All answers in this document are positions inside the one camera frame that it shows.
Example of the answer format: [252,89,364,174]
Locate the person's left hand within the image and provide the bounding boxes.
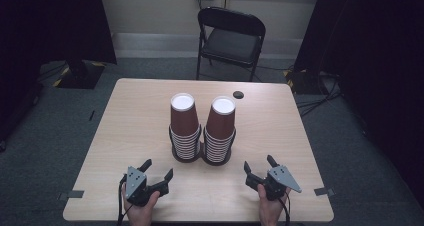
[121,185,161,226]

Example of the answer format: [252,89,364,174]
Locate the person's right hand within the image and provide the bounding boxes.
[256,183,292,226]

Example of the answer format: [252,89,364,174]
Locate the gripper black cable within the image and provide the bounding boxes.
[116,175,130,226]
[277,192,292,226]

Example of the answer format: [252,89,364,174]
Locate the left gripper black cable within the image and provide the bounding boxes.
[116,175,130,226]

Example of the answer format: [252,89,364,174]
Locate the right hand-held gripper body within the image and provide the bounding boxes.
[245,165,303,201]

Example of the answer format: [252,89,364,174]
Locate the black floor box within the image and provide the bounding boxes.
[285,69,322,96]

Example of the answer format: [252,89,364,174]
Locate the black double cup holder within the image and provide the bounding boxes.
[167,124,237,167]

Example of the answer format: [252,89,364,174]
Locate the dark curtain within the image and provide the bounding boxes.
[293,0,424,200]
[0,0,118,144]

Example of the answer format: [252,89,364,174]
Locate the stack of brown paper cups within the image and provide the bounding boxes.
[203,95,237,164]
[168,92,203,161]

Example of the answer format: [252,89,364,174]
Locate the black folding chair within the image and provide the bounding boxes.
[195,6,267,83]

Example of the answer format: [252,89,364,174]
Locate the black stand base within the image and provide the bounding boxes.
[52,59,106,90]

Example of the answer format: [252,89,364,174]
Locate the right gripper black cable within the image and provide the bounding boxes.
[277,192,292,226]

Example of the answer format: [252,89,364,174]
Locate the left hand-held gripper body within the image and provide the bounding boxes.
[120,166,170,208]

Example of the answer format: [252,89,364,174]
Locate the black floor cables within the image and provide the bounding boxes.
[295,70,343,118]

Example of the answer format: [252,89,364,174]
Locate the grey tape strip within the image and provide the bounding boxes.
[313,186,336,197]
[57,189,85,201]

